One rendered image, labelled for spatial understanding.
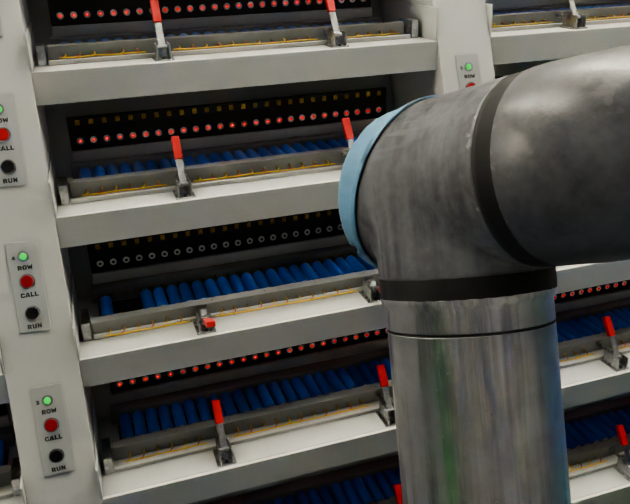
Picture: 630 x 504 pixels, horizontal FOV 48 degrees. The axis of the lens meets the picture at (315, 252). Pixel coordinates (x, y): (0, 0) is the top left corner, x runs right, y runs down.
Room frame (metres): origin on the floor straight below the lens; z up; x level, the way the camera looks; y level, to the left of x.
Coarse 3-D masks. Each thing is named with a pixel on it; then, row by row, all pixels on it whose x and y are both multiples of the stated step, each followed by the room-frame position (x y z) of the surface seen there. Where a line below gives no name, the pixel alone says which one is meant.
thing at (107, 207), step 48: (288, 96) 1.22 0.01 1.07; (336, 96) 1.24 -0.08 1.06; (384, 96) 1.27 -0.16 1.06; (96, 144) 1.14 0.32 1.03; (144, 144) 1.16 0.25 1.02; (192, 144) 1.18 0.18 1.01; (240, 144) 1.20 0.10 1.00; (288, 144) 1.21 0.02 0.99; (336, 144) 1.20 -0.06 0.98; (96, 192) 1.04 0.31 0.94; (144, 192) 1.04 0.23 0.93; (192, 192) 1.02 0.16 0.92; (240, 192) 1.04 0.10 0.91; (288, 192) 1.06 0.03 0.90; (336, 192) 1.08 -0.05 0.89; (96, 240) 0.99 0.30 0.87
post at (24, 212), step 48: (0, 0) 0.96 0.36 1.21; (0, 48) 0.95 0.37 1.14; (48, 144) 1.10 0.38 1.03; (0, 192) 0.94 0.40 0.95; (48, 192) 0.96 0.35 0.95; (0, 240) 0.94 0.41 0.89; (48, 240) 0.96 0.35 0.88; (0, 288) 0.94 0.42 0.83; (48, 288) 0.96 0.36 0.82; (0, 336) 0.94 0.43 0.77; (48, 336) 0.95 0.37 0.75; (48, 384) 0.95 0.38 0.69; (48, 480) 0.94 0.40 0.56; (96, 480) 0.96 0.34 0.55
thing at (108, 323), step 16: (368, 272) 1.14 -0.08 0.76; (272, 288) 1.10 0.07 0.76; (288, 288) 1.09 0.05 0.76; (304, 288) 1.10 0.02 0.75; (320, 288) 1.11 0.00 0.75; (336, 288) 1.12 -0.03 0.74; (176, 304) 1.06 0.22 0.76; (192, 304) 1.05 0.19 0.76; (208, 304) 1.06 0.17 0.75; (224, 304) 1.07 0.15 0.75; (240, 304) 1.07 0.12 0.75; (256, 304) 1.08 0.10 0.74; (96, 320) 1.02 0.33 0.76; (112, 320) 1.02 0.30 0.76; (128, 320) 1.03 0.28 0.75; (144, 320) 1.03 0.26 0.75; (160, 320) 1.04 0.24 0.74
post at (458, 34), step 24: (384, 0) 1.30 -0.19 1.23; (408, 0) 1.21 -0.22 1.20; (432, 0) 1.13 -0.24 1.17; (456, 0) 1.14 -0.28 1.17; (480, 0) 1.15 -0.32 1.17; (456, 24) 1.14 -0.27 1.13; (480, 24) 1.15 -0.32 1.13; (456, 48) 1.14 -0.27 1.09; (480, 48) 1.15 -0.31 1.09; (408, 72) 1.24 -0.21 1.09; (432, 72) 1.16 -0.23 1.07; (456, 72) 1.14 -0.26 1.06; (480, 72) 1.15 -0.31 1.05; (408, 96) 1.26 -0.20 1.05
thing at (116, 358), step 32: (224, 256) 1.19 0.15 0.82; (256, 256) 1.21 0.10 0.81; (224, 320) 1.05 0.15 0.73; (256, 320) 1.05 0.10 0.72; (288, 320) 1.05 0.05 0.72; (320, 320) 1.06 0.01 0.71; (352, 320) 1.08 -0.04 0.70; (384, 320) 1.10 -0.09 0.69; (96, 352) 0.98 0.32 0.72; (128, 352) 0.98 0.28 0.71; (160, 352) 1.00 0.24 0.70; (192, 352) 1.01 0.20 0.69; (224, 352) 1.03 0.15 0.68; (256, 352) 1.05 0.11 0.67; (96, 384) 0.98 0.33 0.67
